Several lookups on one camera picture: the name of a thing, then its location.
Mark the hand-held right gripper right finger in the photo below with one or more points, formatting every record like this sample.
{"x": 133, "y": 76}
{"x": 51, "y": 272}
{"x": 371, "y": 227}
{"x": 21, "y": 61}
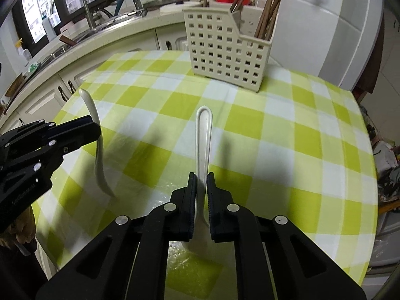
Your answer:
{"x": 214, "y": 209}

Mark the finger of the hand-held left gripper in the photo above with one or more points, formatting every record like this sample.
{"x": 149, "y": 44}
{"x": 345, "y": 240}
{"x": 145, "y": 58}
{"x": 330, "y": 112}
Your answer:
{"x": 81, "y": 137}
{"x": 72, "y": 125}

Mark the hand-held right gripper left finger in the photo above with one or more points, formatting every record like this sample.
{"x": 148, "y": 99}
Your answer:
{"x": 189, "y": 209}

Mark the white ceramic spoon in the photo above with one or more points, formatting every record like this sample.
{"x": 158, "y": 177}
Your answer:
{"x": 203, "y": 143}
{"x": 100, "y": 165}

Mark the cream perforated utensil basket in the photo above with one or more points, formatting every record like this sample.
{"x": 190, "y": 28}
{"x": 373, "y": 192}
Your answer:
{"x": 225, "y": 47}

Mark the person's left hand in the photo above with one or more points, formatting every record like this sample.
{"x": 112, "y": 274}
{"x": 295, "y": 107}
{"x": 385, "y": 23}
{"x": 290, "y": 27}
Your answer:
{"x": 20, "y": 225}

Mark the white bottle yellow cap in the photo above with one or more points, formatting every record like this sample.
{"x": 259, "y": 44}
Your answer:
{"x": 24, "y": 51}

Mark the green checked tablecloth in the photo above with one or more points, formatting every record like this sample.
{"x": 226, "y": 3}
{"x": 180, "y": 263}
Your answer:
{"x": 281, "y": 150}

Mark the white soap bottle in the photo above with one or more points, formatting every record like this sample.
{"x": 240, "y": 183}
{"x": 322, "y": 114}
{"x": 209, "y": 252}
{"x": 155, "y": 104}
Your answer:
{"x": 49, "y": 28}

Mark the white kitchen counter cabinets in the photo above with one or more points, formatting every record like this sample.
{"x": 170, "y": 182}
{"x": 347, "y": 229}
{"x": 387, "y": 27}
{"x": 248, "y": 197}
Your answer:
{"x": 125, "y": 37}

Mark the tall curved steel faucet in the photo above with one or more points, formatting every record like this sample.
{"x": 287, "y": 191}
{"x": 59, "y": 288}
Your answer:
{"x": 86, "y": 6}

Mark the pile of mixed clutter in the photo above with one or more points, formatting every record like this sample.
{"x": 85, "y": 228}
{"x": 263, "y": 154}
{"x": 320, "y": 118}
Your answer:
{"x": 387, "y": 168}

